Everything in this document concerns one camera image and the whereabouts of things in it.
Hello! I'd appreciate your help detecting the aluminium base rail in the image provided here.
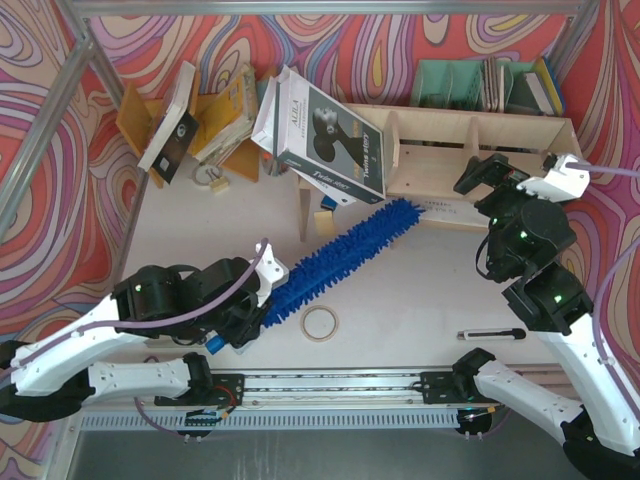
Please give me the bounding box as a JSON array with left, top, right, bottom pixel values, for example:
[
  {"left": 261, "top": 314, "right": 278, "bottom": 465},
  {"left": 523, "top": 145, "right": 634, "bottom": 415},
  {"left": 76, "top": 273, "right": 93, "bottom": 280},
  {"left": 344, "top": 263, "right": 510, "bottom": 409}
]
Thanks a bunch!
[{"left": 64, "top": 369, "right": 581, "bottom": 411}]

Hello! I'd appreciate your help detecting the blue microfiber duster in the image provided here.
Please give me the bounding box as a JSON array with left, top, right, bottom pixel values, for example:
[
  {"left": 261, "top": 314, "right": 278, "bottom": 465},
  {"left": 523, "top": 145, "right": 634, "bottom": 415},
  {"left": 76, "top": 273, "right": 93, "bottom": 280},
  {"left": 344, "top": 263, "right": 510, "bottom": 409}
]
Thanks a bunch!
[{"left": 260, "top": 198, "right": 425, "bottom": 328}]

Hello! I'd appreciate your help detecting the white and black paperback book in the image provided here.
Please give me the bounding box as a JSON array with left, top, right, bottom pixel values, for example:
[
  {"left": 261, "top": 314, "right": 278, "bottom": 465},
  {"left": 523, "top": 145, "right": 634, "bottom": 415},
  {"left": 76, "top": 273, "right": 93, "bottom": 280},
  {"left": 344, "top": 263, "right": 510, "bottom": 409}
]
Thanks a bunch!
[{"left": 138, "top": 61, "right": 199, "bottom": 184}]

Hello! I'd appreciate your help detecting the blue and yellow book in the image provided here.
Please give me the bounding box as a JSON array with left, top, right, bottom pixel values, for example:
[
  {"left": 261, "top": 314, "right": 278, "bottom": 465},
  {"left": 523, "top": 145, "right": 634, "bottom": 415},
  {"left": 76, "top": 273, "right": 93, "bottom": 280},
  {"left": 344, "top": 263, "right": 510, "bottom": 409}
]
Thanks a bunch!
[{"left": 525, "top": 56, "right": 566, "bottom": 117}]

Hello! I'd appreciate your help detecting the white spiral notebook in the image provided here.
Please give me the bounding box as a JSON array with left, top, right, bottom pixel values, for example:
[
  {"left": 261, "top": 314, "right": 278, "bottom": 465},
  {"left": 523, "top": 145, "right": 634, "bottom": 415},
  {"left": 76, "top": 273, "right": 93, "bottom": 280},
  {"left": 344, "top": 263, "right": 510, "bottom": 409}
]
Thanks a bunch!
[{"left": 421, "top": 199, "right": 488, "bottom": 228}]

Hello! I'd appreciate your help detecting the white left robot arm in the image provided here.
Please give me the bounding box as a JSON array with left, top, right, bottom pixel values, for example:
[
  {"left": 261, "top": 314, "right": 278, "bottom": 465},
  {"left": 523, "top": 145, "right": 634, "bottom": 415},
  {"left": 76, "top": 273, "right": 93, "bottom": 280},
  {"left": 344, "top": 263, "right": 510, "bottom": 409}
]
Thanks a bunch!
[{"left": 1, "top": 257, "right": 288, "bottom": 422}]

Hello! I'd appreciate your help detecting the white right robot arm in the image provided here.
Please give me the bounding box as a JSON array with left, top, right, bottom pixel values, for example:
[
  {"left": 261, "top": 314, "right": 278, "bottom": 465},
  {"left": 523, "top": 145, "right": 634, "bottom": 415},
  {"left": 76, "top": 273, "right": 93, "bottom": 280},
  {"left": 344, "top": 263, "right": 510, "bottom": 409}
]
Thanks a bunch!
[{"left": 413, "top": 153, "right": 639, "bottom": 479}]

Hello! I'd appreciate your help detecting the pen cup with pens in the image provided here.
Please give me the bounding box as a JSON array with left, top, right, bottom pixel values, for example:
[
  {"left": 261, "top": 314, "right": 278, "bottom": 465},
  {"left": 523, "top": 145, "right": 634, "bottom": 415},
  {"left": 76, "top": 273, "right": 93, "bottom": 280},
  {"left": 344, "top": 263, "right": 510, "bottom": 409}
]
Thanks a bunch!
[{"left": 260, "top": 151, "right": 289, "bottom": 177}]

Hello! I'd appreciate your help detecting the light wooden bookshelf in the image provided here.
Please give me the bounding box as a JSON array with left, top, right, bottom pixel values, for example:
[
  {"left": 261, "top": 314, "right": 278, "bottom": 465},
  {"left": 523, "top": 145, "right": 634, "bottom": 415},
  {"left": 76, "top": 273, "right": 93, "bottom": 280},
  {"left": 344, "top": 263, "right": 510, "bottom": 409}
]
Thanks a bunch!
[{"left": 296, "top": 103, "right": 584, "bottom": 244}]

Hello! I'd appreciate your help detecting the gold binder clip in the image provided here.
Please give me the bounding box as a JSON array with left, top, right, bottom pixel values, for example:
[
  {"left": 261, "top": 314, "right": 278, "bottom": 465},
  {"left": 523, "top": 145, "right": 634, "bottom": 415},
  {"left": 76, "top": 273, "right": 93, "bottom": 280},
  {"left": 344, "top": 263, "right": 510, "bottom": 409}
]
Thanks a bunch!
[{"left": 209, "top": 176, "right": 230, "bottom": 194}]

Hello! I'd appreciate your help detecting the yellow sticky note pad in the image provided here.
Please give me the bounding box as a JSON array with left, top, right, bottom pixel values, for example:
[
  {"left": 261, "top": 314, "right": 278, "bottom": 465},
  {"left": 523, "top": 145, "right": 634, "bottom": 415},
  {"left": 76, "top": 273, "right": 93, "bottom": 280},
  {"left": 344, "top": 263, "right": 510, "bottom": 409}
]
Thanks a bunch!
[{"left": 313, "top": 210, "right": 336, "bottom": 238}]

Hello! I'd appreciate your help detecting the beige masking tape roll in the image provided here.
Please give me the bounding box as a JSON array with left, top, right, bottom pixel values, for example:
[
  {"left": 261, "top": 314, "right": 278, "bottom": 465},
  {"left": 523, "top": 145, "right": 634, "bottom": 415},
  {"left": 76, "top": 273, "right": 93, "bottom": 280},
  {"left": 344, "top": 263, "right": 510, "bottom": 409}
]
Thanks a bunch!
[{"left": 300, "top": 306, "right": 340, "bottom": 343}]

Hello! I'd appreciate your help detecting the large Twins story book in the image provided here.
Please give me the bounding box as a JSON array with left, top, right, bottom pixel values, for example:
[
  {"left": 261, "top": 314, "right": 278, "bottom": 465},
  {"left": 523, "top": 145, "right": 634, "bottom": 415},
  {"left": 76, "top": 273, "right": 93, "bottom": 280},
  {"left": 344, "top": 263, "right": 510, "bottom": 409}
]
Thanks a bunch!
[{"left": 251, "top": 67, "right": 386, "bottom": 204}]

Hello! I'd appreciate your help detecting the teal desk file organizer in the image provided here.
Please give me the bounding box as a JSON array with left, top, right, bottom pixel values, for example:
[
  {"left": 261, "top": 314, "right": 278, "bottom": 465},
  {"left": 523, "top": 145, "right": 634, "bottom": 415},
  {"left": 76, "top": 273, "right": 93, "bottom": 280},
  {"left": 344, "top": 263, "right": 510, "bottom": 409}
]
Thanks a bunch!
[{"left": 409, "top": 56, "right": 560, "bottom": 117}]

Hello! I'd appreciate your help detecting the stack of yellow books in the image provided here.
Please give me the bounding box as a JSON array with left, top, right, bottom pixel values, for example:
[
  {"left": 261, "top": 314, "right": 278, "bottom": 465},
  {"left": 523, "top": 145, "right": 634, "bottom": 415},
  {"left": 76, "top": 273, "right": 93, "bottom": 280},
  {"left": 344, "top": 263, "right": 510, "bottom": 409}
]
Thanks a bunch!
[{"left": 192, "top": 64, "right": 258, "bottom": 166}]

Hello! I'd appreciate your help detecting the small blue sharpener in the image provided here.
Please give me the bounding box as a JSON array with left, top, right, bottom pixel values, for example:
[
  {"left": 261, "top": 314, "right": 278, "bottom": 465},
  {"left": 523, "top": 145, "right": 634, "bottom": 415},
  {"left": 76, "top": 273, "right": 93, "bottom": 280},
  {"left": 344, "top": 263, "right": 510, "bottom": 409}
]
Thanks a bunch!
[{"left": 320, "top": 196, "right": 338, "bottom": 211}]

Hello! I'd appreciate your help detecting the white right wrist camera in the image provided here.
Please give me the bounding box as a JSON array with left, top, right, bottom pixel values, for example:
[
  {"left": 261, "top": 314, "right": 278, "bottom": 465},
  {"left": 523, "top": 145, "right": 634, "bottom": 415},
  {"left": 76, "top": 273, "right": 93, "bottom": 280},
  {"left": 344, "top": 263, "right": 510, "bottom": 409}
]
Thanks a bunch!
[{"left": 516, "top": 153, "right": 590, "bottom": 203}]

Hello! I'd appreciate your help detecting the yellow wooden book rack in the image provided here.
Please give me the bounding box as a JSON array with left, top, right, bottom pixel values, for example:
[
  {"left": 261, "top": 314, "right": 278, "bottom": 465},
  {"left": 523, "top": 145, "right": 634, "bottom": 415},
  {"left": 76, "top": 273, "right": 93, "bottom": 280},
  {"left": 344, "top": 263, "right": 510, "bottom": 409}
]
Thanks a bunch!
[{"left": 116, "top": 61, "right": 260, "bottom": 187}]

